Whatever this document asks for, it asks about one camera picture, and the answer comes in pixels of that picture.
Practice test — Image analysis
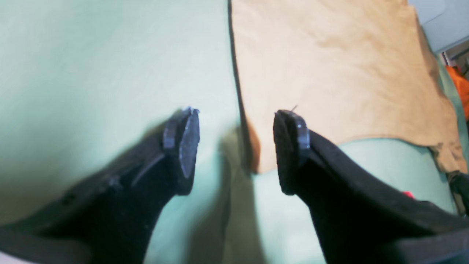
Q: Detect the grey plastic bin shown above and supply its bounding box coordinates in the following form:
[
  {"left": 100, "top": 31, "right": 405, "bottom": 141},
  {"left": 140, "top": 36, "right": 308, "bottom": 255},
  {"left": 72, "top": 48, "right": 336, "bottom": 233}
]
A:
[{"left": 408, "top": 0, "right": 469, "bottom": 52}]

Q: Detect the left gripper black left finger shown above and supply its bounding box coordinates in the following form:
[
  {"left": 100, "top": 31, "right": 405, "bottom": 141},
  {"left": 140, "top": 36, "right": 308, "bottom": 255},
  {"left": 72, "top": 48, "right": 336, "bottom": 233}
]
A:
[{"left": 1, "top": 107, "right": 200, "bottom": 264}]

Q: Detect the tan orange T-shirt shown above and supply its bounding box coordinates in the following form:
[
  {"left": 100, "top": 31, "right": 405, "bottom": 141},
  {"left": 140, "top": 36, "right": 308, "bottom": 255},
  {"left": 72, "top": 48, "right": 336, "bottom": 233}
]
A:
[{"left": 231, "top": 0, "right": 468, "bottom": 173}]

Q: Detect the light green table cloth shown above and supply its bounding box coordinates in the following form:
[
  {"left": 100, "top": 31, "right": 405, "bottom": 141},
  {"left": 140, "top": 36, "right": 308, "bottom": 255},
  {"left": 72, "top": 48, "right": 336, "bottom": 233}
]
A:
[{"left": 1, "top": 0, "right": 468, "bottom": 264}]

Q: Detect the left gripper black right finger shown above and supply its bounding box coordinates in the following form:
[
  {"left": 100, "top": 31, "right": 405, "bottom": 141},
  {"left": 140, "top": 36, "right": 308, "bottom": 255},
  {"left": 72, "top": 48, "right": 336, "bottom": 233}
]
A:
[{"left": 273, "top": 110, "right": 469, "bottom": 264}]

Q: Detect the folded dark orange garment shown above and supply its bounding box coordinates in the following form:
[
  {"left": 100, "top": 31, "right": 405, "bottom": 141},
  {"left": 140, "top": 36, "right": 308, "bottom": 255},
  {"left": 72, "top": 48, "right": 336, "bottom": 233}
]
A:
[{"left": 446, "top": 65, "right": 469, "bottom": 122}]

